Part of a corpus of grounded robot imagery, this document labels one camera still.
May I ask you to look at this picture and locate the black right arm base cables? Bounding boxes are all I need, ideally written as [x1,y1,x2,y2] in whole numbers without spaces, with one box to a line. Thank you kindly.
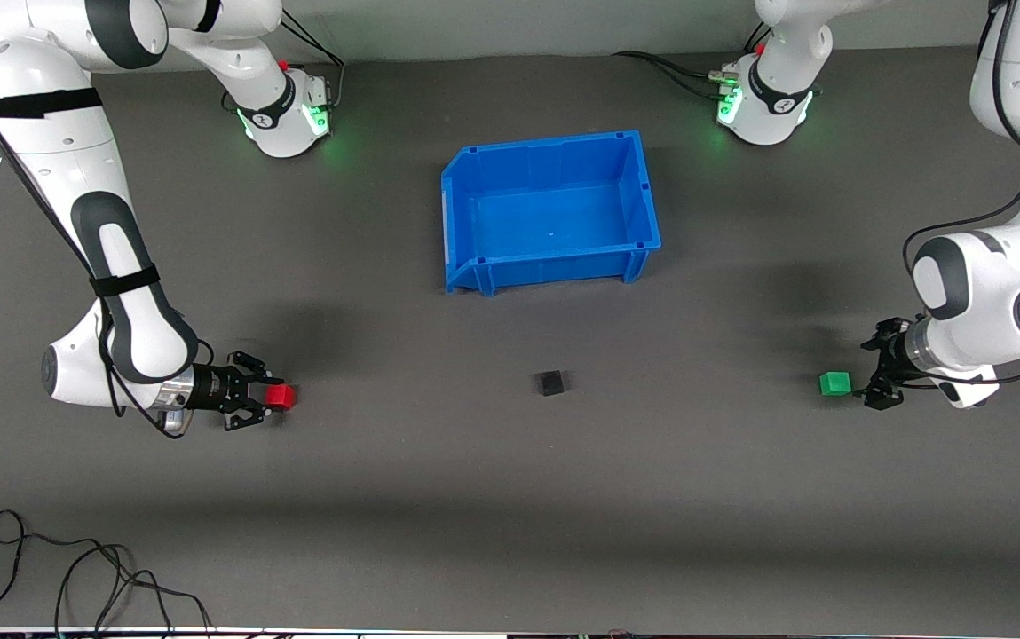
[222,12,347,114]

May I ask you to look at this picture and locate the black arm base cables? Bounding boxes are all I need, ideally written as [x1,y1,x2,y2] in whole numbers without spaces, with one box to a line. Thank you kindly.
[222,12,347,114]
[611,18,773,100]

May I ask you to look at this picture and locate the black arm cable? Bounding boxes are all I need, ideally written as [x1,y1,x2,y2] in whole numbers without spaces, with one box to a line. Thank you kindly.
[902,0,1020,388]
[0,44,217,441]

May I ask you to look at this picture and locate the blue plastic storage bin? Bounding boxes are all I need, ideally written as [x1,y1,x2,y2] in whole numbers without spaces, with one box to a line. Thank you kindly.
[440,130,663,297]

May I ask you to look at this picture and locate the black left arm base cables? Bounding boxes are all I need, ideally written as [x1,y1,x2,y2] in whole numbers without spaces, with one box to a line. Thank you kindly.
[611,18,773,100]

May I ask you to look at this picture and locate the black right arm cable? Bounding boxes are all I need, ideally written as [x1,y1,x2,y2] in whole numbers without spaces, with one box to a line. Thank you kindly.
[0,44,217,441]

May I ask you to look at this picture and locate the dark grey table mat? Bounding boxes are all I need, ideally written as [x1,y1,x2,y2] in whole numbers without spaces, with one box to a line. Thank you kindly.
[0,34,1020,636]

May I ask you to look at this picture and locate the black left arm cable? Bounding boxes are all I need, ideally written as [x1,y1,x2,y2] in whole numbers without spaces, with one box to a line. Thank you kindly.
[902,0,1020,388]

